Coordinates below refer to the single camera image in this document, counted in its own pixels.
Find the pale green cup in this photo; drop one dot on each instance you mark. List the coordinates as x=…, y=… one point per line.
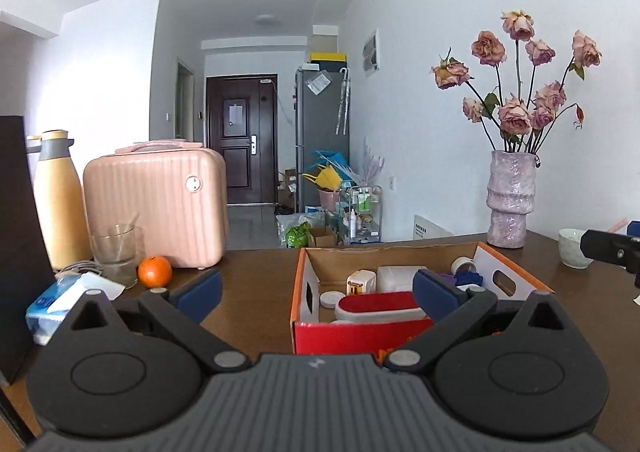
x=574, y=248

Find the blue tissue pack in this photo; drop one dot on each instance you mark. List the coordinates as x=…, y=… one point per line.
x=55, y=304

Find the small yellow label bottle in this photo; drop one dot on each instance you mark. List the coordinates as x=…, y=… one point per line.
x=361, y=283

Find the dried pink roses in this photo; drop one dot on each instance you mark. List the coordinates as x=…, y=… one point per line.
x=515, y=114

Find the red cardboard box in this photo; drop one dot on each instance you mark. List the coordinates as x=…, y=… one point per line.
x=345, y=337

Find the clear folded umbrella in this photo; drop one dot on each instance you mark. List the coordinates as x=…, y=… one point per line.
x=343, y=101

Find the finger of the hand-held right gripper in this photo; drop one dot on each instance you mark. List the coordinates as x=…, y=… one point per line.
x=634, y=228
x=607, y=247

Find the paper sheet on refrigerator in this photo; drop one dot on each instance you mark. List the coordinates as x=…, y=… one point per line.
x=318, y=82

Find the white leaning board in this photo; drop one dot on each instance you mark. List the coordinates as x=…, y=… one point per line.
x=431, y=228

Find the purple dried plants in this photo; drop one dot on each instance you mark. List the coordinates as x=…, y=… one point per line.
x=374, y=164

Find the dark blue item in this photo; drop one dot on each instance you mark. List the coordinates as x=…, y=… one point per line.
x=469, y=279

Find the yellow thermos bottle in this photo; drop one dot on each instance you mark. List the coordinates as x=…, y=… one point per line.
x=60, y=212

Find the pink hard-shell suitcase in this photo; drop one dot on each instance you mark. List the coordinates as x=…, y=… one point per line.
x=155, y=202

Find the clear drinking glass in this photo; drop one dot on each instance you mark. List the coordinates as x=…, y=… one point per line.
x=116, y=257

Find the dark brown door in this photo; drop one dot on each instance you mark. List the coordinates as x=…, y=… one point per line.
x=240, y=151

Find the grey refrigerator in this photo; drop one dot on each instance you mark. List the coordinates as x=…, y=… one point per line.
x=322, y=126

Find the blue plastic item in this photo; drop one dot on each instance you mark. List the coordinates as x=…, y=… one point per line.
x=330, y=159

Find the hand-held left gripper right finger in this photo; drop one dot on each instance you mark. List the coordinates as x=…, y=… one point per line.
x=435, y=294

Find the pink bucket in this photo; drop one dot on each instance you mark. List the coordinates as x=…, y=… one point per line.
x=328, y=199

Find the orange fruit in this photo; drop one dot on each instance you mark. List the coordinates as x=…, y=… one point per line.
x=155, y=272

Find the yellow box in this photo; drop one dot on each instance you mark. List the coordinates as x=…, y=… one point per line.
x=327, y=57

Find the green plastic bag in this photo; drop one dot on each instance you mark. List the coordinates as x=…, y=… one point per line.
x=297, y=236

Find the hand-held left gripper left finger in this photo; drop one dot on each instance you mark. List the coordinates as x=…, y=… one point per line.
x=202, y=294

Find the translucent plastic container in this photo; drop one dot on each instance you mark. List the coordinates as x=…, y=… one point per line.
x=397, y=279

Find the clear storage cart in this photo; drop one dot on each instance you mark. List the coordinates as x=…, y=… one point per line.
x=362, y=217

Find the white wall outlet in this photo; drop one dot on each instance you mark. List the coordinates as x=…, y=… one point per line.
x=393, y=183

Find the pale purple vase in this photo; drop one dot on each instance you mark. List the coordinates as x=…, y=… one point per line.
x=511, y=202

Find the clear stirring stick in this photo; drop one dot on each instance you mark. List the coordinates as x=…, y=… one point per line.
x=133, y=223

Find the small cardboard box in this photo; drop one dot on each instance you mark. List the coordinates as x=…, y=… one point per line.
x=322, y=237

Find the white ridged jar lid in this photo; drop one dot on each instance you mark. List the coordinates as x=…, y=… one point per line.
x=332, y=300

